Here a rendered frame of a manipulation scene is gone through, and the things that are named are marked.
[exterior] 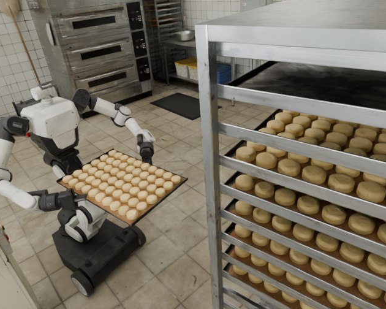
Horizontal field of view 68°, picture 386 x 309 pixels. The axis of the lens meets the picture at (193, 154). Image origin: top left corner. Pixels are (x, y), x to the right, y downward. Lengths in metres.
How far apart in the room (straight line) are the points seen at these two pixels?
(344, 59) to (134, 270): 2.18
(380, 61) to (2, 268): 1.82
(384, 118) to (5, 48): 5.53
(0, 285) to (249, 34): 1.77
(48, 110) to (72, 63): 3.15
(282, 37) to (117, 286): 2.15
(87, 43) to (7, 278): 3.79
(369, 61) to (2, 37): 5.49
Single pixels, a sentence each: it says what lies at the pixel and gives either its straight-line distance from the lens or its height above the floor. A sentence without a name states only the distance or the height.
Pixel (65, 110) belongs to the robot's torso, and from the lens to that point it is 1.83.
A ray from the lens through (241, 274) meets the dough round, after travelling 1.06.
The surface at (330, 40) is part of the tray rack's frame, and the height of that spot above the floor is 1.80.
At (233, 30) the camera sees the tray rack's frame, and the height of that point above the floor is 1.81.
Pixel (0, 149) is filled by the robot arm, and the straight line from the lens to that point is 1.77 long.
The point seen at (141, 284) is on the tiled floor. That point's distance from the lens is 2.36.
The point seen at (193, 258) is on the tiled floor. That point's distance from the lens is 2.44.
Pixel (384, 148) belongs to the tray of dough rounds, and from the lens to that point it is 0.84.
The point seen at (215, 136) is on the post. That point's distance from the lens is 0.68.
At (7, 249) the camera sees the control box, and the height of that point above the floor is 0.74.
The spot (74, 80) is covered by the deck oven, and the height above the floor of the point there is 0.66.
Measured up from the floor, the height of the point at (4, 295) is 0.51.
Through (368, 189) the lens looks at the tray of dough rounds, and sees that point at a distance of 0.68.
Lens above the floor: 1.90
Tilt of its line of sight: 31 degrees down
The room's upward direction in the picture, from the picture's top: 5 degrees counter-clockwise
